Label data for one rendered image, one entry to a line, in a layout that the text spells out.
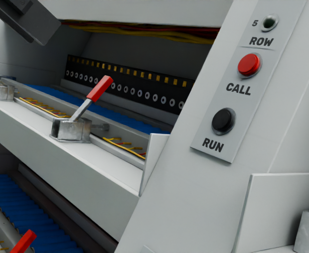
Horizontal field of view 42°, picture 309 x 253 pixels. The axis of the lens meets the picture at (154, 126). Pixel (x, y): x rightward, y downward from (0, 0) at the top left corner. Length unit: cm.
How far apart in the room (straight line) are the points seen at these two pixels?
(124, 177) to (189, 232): 10
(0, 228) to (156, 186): 37
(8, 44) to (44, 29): 46
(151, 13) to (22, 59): 50
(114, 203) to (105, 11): 26
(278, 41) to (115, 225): 19
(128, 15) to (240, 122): 24
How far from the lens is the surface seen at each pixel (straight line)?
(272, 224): 27
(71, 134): 47
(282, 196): 27
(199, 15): 38
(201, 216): 27
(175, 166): 30
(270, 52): 29
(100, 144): 46
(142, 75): 65
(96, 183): 37
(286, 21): 30
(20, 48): 89
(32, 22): 42
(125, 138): 47
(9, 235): 61
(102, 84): 48
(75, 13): 59
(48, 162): 46
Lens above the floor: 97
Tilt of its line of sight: 4 degrees up
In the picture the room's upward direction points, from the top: 26 degrees clockwise
